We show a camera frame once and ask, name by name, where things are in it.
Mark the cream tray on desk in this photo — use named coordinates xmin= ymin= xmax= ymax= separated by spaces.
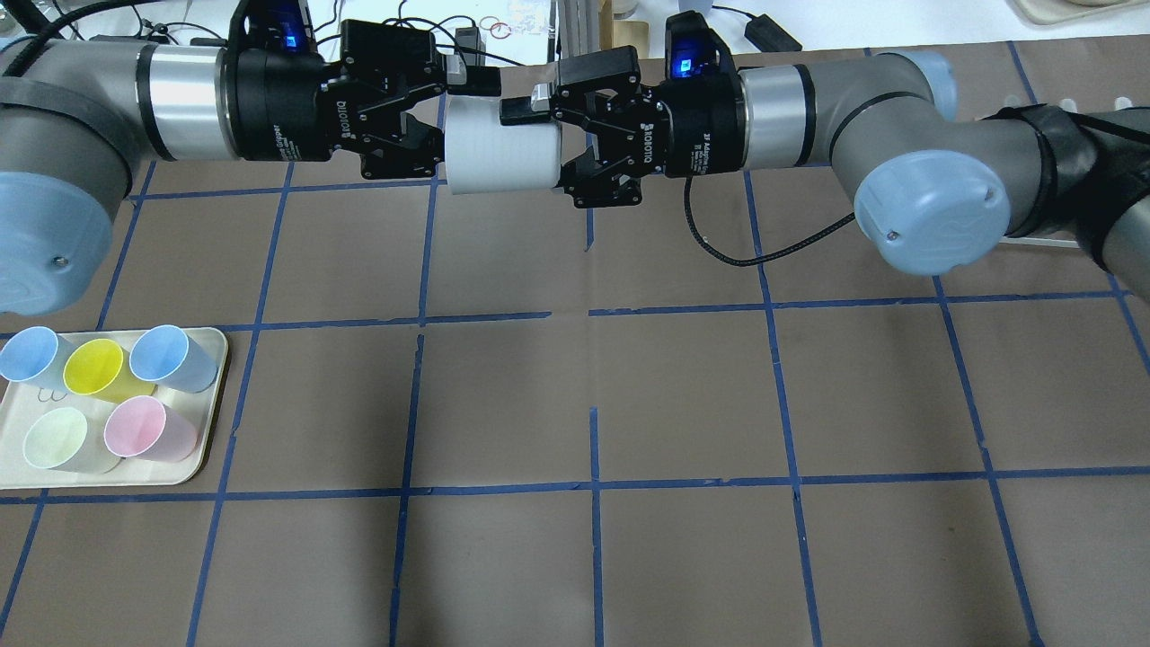
xmin=1012 ymin=0 xmax=1147 ymax=26

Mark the blue cup tray middle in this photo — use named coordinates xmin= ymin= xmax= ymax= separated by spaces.
xmin=128 ymin=324 xmax=219 ymax=393

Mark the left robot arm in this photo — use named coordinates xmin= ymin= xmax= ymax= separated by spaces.
xmin=1 ymin=1 xmax=500 ymax=316

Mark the pale green plastic cup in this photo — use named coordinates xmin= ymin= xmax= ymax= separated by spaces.
xmin=23 ymin=408 xmax=120 ymax=473

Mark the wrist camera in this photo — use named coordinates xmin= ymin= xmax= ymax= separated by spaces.
xmin=227 ymin=0 xmax=317 ymax=54
xmin=665 ymin=11 xmax=736 ymax=80

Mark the yellow plastic cup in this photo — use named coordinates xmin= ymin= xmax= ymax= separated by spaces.
xmin=63 ymin=339 xmax=158 ymax=405

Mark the black camera cable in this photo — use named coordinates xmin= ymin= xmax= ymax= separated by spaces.
xmin=683 ymin=175 xmax=859 ymax=269

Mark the blue cup far corner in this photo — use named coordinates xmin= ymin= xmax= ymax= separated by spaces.
xmin=1 ymin=326 xmax=77 ymax=393

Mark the aluminium frame post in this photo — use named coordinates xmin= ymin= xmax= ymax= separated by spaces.
xmin=552 ymin=1 xmax=612 ymax=60

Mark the cream plastic tray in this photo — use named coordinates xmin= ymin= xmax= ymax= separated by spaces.
xmin=1 ymin=328 xmax=229 ymax=491

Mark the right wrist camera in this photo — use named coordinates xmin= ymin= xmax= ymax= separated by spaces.
xmin=665 ymin=11 xmax=736 ymax=80

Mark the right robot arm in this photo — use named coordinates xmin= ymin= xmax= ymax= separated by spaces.
xmin=498 ymin=43 xmax=1149 ymax=296

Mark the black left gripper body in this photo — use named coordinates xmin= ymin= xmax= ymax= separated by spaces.
xmin=223 ymin=20 xmax=445 ymax=180

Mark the black power adapter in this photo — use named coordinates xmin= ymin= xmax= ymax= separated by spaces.
xmin=744 ymin=13 xmax=804 ymax=53

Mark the white grey plastic cup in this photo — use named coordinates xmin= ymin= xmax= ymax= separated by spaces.
xmin=444 ymin=95 xmax=562 ymax=195

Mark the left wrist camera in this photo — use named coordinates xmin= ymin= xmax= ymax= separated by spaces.
xmin=227 ymin=0 xmax=317 ymax=54

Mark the pink plastic cup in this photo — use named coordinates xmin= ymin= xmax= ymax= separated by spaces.
xmin=104 ymin=394 xmax=199 ymax=463

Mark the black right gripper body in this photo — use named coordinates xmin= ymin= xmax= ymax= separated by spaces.
xmin=552 ymin=46 xmax=745 ymax=208

